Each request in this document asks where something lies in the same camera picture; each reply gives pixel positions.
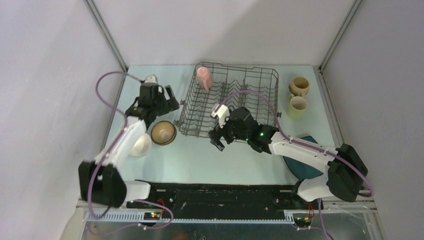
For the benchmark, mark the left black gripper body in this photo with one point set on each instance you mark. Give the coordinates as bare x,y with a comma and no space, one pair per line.
160,109

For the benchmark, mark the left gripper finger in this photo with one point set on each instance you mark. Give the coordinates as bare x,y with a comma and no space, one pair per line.
160,96
172,102

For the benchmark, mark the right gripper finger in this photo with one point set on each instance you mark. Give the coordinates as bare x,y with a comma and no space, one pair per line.
215,139
225,133

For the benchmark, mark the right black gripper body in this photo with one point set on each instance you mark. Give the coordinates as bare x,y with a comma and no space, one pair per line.
243,134

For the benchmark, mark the brown patterned bowl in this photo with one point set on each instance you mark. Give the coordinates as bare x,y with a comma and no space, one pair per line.
163,133

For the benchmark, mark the pink ceramic mug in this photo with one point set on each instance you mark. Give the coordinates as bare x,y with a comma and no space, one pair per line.
204,78

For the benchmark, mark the teal square plate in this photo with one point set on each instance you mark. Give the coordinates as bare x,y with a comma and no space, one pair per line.
301,170

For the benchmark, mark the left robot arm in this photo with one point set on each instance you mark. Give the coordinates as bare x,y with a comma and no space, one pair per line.
100,179

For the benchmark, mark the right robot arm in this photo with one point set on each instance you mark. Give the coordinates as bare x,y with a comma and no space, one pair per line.
342,170

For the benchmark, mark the small white bowl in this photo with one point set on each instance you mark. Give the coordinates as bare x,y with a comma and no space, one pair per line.
142,146

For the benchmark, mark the light green ceramic mug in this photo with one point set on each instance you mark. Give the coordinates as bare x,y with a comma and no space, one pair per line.
297,106

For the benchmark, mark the tan ceramic mug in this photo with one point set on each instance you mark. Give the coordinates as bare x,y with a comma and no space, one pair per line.
299,86

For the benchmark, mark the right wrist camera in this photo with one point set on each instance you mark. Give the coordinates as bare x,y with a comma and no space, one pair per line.
220,112

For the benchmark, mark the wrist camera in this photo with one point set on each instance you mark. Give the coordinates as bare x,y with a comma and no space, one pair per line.
220,112
150,80

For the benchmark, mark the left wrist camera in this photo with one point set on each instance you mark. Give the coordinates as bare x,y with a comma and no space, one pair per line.
150,80

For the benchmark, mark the grey wire dish rack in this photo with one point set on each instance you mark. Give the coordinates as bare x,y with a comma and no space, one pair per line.
252,87

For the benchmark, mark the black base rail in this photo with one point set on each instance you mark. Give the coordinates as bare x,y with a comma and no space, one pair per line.
197,201

